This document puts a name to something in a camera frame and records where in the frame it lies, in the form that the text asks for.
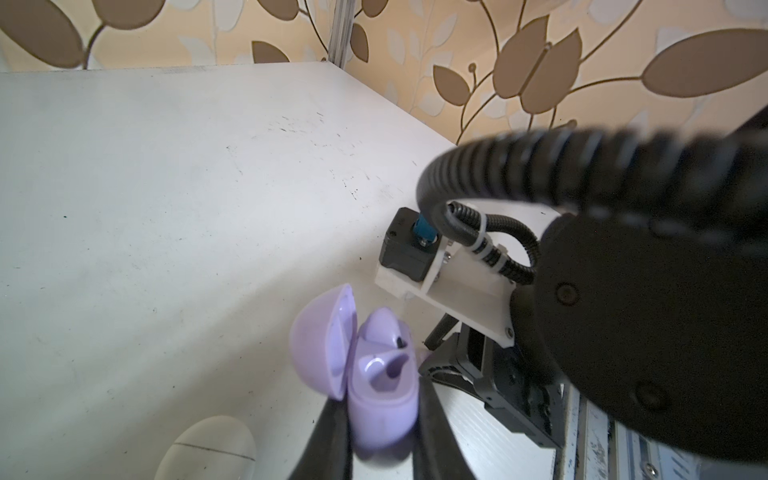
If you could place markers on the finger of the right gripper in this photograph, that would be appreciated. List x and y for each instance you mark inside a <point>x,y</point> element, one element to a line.
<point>443,327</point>

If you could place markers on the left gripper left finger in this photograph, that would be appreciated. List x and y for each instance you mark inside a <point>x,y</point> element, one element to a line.
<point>328,453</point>

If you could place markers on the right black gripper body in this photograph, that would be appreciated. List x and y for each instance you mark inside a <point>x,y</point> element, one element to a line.
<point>474,364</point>

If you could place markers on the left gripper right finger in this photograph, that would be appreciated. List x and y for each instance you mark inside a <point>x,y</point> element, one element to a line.
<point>436,453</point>

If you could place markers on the purple round charging case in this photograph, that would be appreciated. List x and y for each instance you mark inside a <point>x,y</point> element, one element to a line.
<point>371,365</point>

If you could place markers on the white round charging case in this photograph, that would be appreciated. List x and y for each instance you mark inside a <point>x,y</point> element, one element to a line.
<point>219,447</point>

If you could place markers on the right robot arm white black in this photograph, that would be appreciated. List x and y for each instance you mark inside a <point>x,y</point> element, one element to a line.
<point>649,292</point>

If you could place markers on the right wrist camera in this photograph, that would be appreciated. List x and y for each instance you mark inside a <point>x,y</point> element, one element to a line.
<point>445,276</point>

